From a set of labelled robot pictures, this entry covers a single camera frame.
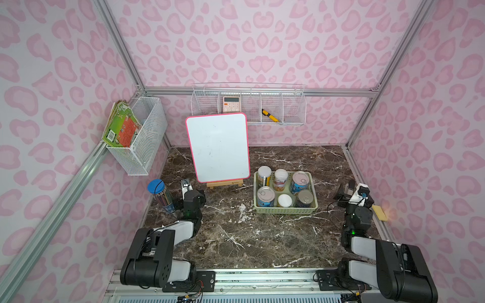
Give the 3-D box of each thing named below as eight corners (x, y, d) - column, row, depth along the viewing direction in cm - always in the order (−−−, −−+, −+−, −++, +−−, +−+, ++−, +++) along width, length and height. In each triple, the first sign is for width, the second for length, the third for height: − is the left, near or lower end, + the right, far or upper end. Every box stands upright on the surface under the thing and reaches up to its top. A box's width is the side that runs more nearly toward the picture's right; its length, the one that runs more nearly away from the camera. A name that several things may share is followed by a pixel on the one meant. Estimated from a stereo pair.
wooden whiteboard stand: (208, 190, 102) (206, 184, 98) (208, 187, 104) (206, 182, 99) (243, 187, 104) (243, 181, 99) (243, 184, 105) (243, 178, 100)
